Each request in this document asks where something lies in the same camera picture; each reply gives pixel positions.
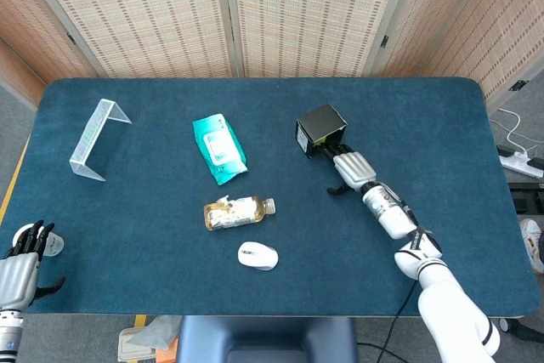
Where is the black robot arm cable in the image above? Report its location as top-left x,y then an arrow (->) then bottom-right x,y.
380,280 -> 420,363

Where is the white power cable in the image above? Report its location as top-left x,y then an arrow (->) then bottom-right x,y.
488,107 -> 544,156

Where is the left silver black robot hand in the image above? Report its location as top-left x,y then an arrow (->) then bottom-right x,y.
0,219 -> 67,309

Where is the small white cup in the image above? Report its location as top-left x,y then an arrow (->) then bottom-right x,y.
12,224 -> 65,258

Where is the black metal floor foot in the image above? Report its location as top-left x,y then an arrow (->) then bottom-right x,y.
508,182 -> 544,213

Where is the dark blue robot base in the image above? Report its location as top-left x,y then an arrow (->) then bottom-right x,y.
176,315 -> 359,363

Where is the plastic tea bottle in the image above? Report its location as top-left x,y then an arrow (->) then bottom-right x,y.
203,195 -> 278,232

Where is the black cardboard box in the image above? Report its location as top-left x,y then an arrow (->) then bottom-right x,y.
295,103 -> 349,161

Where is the black floor cable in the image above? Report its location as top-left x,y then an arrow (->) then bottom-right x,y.
356,342 -> 390,358

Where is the white sneaker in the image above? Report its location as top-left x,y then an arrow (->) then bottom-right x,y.
518,218 -> 544,275

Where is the dark blue table mat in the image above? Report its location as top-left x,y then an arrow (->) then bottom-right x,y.
0,77 -> 541,320

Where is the clear acrylic riser stand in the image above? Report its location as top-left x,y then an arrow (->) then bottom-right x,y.
69,98 -> 133,183

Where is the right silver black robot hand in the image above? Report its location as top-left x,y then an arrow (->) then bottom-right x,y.
319,143 -> 378,196

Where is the orange packet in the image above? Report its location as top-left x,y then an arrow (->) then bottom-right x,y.
155,337 -> 179,363

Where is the teal wet wipes pack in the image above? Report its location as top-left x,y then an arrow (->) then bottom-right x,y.
191,113 -> 249,186

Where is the grey plastic bag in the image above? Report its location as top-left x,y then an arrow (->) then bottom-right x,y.
127,315 -> 182,351

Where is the white power strip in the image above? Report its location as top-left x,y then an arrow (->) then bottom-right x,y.
499,150 -> 544,179

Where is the bamboo folding screen panel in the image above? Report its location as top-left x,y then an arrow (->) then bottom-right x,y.
0,0 -> 99,107
220,0 -> 420,79
12,0 -> 237,79
367,0 -> 544,109

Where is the white computer mouse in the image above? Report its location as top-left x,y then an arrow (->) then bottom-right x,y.
236,241 -> 280,272

